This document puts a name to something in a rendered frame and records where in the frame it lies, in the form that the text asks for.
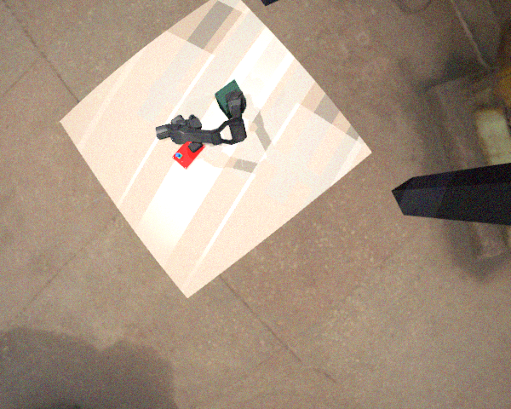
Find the red circuit board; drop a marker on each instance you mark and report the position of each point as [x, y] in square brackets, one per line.
[184, 156]

